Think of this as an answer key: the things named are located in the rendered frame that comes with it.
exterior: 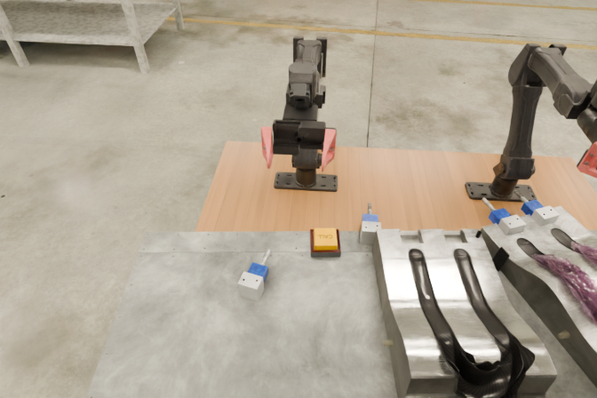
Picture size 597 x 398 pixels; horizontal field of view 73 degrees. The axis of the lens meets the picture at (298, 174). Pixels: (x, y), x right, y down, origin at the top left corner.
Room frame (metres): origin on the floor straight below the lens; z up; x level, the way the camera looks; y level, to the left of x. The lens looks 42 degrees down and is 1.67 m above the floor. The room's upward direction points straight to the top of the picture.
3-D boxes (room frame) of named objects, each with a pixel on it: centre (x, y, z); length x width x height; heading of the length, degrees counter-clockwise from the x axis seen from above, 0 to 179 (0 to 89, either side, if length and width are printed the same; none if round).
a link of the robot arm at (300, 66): (0.75, -0.01, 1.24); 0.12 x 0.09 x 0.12; 176
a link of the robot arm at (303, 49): (0.92, -0.02, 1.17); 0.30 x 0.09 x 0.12; 176
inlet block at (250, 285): (0.58, 0.10, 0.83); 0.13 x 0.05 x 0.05; 161
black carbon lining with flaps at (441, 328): (0.43, -0.34, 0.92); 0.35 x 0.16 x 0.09; 0
